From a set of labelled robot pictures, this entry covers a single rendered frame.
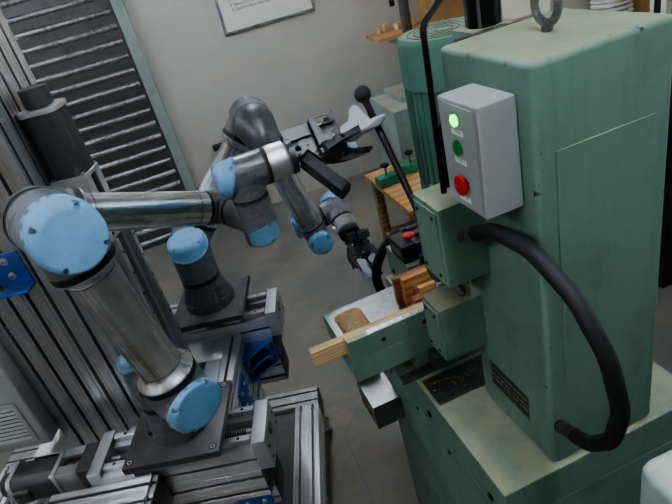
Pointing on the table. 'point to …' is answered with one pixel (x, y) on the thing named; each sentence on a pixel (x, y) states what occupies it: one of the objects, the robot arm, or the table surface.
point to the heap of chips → (347, 321)
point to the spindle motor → (428, 173)
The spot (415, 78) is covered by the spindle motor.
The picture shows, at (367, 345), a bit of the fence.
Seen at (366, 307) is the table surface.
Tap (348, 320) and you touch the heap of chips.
